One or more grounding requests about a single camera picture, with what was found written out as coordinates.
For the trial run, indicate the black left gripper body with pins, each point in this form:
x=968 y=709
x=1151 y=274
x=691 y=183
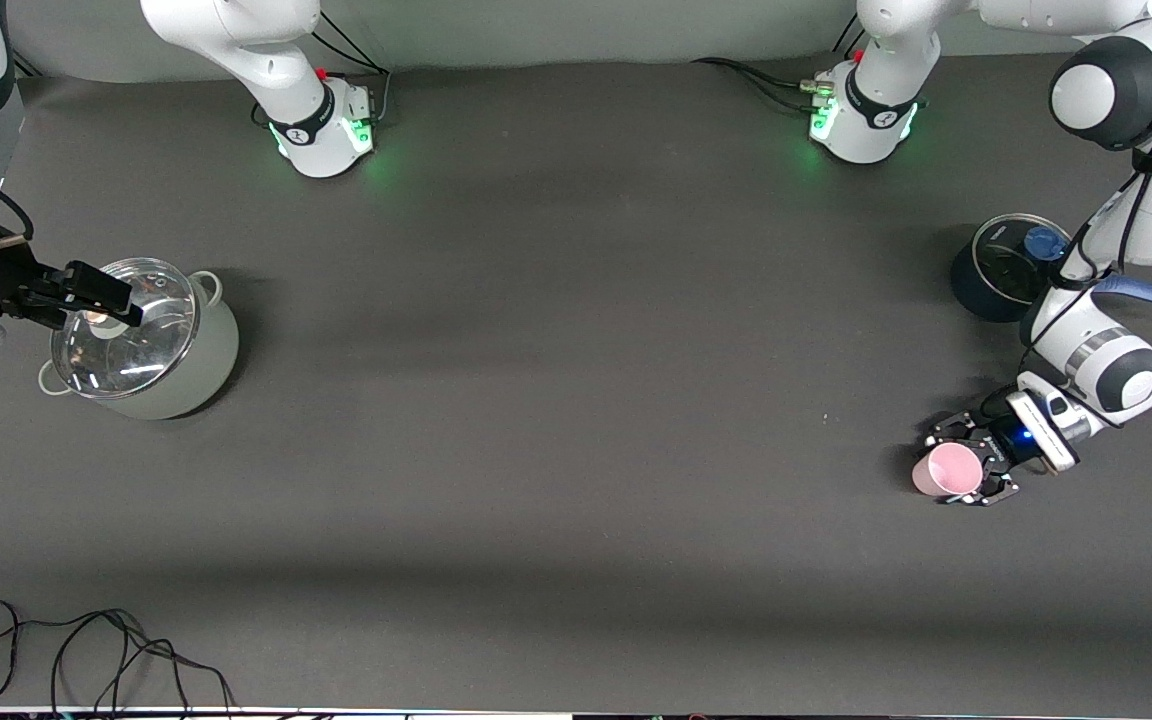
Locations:
x=1007 y=443

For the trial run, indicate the pink plastic cup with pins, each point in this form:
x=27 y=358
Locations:
x=948 y=470

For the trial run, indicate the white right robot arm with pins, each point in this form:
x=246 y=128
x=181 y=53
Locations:
x=236 y=40

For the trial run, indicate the glass pot lid steel knob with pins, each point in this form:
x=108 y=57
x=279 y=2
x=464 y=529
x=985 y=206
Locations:
x=151 y=350

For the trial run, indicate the pale green cooking pot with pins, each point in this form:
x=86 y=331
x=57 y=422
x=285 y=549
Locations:
x=206 y=360

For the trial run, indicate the dark blue saucepan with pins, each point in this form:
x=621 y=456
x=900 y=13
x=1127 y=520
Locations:
x=971 y=290

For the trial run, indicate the glass lid blue knob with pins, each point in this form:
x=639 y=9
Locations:
x=1006 y=265

